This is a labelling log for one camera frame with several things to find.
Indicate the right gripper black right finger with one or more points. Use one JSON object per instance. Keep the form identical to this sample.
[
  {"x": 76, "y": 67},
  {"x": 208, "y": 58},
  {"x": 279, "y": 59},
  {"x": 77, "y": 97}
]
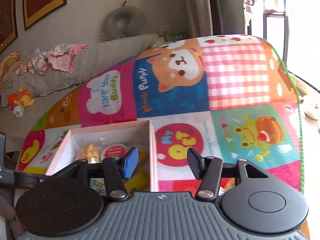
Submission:
[{"x": 208, "y": 170}]

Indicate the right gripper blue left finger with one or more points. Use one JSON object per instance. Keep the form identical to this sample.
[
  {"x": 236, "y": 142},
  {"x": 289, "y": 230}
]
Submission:
[{"x": 115, "y": 170}]

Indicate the yellow cheese snack bar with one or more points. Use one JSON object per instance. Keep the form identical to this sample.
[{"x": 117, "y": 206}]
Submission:
[{"x": 140, "y": 179}]

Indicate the pink cardboard gift box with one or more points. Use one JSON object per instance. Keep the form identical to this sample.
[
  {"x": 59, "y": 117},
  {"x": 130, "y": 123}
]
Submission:
[{"x": 111, "y": 140}]

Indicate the round bun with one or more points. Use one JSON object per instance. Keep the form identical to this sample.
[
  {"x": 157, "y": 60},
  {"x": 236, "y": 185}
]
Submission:
[{"x": 90, "y": 152}]

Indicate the white candy bag green top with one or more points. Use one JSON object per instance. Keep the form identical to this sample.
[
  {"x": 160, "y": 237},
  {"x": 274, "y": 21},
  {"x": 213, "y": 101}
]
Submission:
[{"x": 98, "y": 185}]

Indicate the brown knit gloved left hand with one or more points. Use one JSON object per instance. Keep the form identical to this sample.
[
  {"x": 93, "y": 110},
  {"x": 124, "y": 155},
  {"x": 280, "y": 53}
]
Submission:
[{"x": 11, "y": 228}]

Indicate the colourful cartoon play mat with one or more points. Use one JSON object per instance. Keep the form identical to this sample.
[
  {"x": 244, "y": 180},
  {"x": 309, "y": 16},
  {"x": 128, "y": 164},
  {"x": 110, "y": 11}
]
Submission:
[{"x": 228, "y": 95}]

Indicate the orange yellow plush toy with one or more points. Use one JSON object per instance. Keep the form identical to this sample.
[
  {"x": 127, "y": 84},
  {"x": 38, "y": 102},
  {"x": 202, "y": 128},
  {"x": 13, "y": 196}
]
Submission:
[{"x": 20, "y": 101}]

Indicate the grey bed pillow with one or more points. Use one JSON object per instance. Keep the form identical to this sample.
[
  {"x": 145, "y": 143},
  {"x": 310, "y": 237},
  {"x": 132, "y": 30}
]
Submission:
[{"x": 87, "y": 64}]

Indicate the white planter pot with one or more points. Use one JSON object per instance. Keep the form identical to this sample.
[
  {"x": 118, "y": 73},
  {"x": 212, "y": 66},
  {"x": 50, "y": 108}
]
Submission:
[{"x": 310, "y": 106}]

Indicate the pink baby clothes pile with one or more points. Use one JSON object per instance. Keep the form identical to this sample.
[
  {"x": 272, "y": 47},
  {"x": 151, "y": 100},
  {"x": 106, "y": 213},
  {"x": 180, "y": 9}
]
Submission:
[{"x": 60, "y": 58}]

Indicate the grey neck pillow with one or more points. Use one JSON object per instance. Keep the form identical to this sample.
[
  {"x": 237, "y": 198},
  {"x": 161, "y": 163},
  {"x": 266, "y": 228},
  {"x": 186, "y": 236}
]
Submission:
[{"x": 125, "y": 21}]

